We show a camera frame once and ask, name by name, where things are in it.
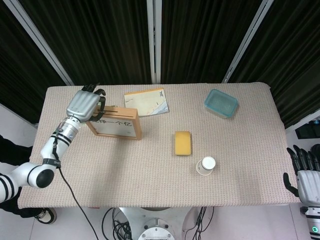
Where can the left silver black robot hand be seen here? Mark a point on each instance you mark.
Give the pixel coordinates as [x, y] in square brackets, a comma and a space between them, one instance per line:
[82, 105]

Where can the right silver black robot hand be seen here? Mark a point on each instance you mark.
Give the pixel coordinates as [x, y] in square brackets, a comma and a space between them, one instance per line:
[310, 185]

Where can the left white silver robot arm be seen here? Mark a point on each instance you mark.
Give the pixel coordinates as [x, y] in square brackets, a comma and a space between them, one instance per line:
[62, 142]

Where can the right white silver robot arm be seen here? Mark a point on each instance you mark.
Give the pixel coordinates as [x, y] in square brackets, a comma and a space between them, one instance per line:
[312, 222]

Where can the silver metal robot base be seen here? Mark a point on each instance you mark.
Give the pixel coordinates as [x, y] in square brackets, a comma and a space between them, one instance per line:
[155, 225]

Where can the black equipment with screen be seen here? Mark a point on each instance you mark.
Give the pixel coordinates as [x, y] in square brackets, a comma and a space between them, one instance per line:
[308, 131]

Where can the beige paperback notebook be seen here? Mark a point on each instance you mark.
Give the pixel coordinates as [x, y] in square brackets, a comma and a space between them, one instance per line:
[146, 101]

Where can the black pleated curtain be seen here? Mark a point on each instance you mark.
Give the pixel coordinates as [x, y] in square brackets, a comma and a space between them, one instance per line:
[17, 75]
[292, 62]
[100, 40]
[205, 40]

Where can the beige woven tablecloth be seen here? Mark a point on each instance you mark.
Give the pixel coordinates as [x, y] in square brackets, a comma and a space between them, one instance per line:
[150, 180]

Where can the white paper cup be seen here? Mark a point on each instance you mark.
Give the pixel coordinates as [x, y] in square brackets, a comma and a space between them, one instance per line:
[206, 165]

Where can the yellow sponge block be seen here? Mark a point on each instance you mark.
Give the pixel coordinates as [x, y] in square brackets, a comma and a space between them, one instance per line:
[183, 143]

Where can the black white sneaker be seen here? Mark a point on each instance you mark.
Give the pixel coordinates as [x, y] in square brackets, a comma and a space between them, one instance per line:
[46, 216]

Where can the teal transparent plastic container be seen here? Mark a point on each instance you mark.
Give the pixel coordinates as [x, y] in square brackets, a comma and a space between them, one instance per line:
[220, 103]

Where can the wooden coin box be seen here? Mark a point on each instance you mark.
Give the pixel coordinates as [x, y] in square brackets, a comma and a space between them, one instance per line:
[117, 125]

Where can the grey metal frame post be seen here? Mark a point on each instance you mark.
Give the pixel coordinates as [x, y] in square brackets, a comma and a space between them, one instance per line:
[247, 42]
[40, 42]
[154, 40]

